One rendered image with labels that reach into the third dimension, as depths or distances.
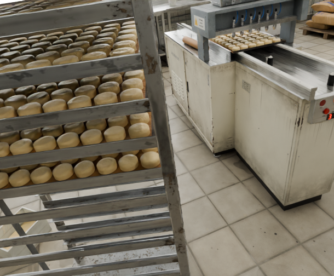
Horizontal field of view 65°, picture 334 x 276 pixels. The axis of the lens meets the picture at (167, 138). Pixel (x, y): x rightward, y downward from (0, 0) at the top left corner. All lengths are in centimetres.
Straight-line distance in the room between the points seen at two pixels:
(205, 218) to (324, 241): 71
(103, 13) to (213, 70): 149
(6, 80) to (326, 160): 165
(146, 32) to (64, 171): 42
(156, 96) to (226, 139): 177
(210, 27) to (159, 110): 136
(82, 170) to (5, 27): 35
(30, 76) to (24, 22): 9
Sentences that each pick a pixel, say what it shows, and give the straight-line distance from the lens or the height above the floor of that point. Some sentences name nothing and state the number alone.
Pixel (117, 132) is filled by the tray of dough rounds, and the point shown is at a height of 115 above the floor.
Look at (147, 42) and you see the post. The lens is 47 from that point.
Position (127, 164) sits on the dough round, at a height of 106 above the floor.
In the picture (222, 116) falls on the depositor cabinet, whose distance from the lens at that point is 210.
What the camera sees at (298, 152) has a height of 51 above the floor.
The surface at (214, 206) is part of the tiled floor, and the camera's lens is 195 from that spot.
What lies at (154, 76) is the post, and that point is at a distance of 48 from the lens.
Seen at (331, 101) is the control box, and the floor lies 81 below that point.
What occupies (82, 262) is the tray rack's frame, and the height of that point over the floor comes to 15.
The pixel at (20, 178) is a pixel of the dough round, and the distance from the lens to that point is 77.
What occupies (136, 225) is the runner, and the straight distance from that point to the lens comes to 78.
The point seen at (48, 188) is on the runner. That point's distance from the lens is 71.
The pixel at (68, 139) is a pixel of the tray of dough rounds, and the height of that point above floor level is 115.
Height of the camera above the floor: 147
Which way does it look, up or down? 33 degrees down
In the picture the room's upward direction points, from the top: 9 degrees counter-clockwise
